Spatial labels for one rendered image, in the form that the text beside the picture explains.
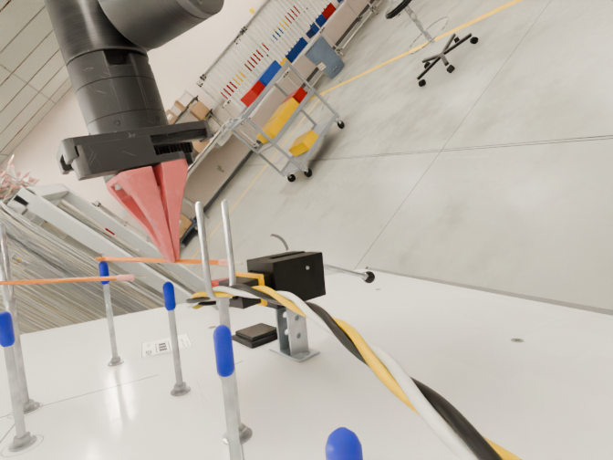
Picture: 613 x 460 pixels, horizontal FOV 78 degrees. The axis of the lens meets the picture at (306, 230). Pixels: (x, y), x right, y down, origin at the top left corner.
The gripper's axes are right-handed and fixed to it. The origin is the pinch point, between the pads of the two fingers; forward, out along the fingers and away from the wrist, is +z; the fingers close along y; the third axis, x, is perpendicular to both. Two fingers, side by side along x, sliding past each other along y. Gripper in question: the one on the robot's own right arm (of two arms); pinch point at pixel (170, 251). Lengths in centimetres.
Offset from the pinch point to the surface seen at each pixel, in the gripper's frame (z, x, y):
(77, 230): -4, 63, 1
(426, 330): 14.6, -7.6, 19.0
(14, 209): -12, 65, -8
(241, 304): 5.3, -4.0, 2.8
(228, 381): 4.6, -15.7, -3.8
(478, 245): 48, 64, 153
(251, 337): 10.8, 2.6, 5.7
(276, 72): -118, 310, 253
